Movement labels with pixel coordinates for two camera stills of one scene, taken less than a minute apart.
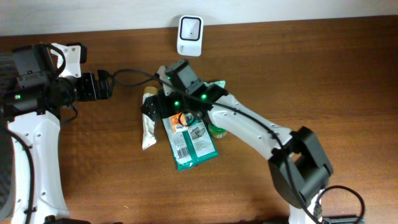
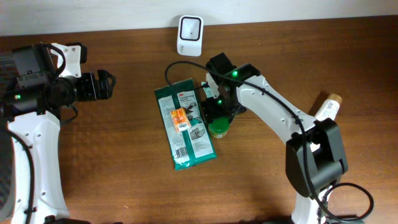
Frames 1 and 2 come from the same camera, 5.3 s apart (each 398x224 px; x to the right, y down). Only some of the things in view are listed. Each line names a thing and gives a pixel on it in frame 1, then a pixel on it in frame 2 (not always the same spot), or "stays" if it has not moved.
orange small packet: x=176 y=126 stays
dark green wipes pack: x=192 y=145 stays
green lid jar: x=216 y=132 stays
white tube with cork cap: x=148 y=138 to x=330 y=108
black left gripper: x=96 y=90 stays
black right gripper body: x=175 y=99 to x=224 y=104
